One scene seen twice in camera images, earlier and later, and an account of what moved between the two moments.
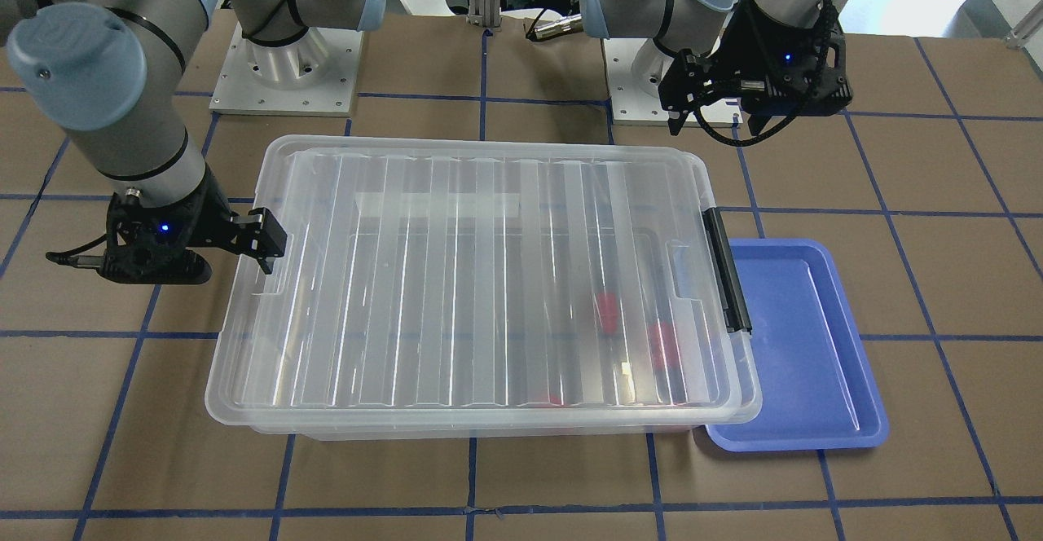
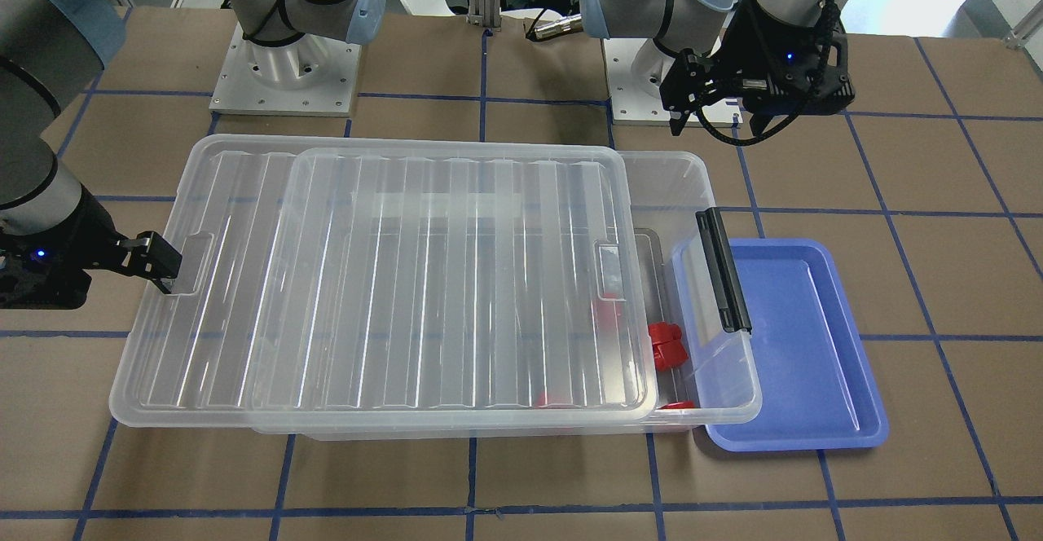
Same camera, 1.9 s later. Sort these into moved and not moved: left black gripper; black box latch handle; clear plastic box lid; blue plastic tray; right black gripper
Moved: clear plastic box lid; right black gripper
Not moved: left black gripper; black box latch handle; blue plastic tray
